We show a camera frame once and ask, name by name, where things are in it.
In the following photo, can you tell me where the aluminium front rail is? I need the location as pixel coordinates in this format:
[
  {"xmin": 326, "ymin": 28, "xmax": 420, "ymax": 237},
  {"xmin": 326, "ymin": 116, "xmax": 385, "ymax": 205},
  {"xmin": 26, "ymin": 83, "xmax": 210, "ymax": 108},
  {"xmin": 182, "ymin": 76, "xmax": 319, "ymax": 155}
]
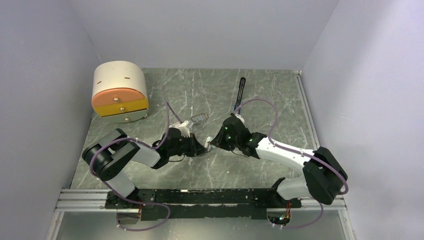
[{"xmin": 55, "ymin": 188, "xmax": 347, "ymax": 213}]

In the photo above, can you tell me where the staple tray with staples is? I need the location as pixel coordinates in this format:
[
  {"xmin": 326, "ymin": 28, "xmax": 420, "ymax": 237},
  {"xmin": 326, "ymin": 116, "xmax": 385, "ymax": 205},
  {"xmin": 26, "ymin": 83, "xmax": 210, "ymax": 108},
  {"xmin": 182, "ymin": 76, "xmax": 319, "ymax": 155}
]
[{"xmin": 191, "ymin": 113, "xmax": 209, "ymax": 124}]

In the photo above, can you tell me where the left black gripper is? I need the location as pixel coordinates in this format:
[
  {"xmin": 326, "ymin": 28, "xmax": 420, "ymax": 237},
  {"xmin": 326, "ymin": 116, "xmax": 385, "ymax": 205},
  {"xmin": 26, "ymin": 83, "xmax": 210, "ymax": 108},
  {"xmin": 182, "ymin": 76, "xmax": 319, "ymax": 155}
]
[{"xmin": 167, "ymin": 132, "xmax": 208, "ymax": 157}]

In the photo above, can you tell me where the beige drawer cabinet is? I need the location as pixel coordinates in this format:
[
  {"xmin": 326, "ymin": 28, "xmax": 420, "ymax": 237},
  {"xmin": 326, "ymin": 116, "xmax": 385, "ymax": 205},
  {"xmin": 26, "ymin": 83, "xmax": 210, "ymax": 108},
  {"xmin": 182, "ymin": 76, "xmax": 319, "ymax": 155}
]
[{"xmin": 91, "ymin": 60, "xmax": 149, "ymax": 123}]

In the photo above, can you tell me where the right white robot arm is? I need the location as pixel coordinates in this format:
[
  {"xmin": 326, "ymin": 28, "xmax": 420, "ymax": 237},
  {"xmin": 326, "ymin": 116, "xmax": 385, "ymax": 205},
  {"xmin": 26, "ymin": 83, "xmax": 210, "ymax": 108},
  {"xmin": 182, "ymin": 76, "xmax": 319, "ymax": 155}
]
[{"xmin": 210, "ymin": 114, "xmax": 348, "ymax": 207}]

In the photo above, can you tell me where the aluminium side rail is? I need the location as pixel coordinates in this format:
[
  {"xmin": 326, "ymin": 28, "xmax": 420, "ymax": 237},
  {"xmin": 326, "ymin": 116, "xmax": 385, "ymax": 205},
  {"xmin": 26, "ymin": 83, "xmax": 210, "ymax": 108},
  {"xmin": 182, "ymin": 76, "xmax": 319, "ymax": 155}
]
[{"xmin": 292, "ymin": 70, "xmax": 320, "ymax": 149}]

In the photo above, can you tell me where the blue stapler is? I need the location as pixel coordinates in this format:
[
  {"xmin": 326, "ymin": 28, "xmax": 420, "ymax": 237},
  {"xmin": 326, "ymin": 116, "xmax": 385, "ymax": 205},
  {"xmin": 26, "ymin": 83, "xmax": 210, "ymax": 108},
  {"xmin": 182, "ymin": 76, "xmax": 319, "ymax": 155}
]
[{"xmin": 233, "ymin": 77, "xmax": 246, "ymax": 111}]

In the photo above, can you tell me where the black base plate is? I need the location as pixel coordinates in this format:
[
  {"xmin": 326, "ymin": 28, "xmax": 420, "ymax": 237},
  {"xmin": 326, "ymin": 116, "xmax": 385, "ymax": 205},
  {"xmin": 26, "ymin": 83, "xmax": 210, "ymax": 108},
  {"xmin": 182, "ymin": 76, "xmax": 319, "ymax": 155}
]
[{"xmin": 104, "ymin": 188, "xmax": 302, "ymax": 221}]

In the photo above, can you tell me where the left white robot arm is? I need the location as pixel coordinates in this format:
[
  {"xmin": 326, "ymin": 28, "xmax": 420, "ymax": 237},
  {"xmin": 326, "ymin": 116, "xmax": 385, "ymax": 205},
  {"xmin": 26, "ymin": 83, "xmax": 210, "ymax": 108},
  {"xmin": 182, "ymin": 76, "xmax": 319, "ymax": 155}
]
[{"xmin": 81, "ymin": 127, "xmax": 208, "ymax": 208}]

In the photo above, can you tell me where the light blue eraser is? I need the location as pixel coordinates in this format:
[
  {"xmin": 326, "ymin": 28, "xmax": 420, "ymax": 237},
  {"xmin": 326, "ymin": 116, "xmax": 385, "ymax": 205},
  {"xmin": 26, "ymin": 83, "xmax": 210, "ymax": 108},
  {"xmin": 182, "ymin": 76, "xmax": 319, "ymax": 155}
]
[{"xmin": 204, "ymin": 136, "xmax": 213, "ymax": 152}]

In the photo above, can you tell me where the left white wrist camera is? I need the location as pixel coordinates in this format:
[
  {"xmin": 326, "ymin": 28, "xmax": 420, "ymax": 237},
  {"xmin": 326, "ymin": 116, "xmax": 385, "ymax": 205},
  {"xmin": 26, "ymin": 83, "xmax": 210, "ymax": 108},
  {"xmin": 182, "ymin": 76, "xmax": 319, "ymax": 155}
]
[{"xmin": 176, "ymin": 120, "xmax": 194, "ymax": 138}]

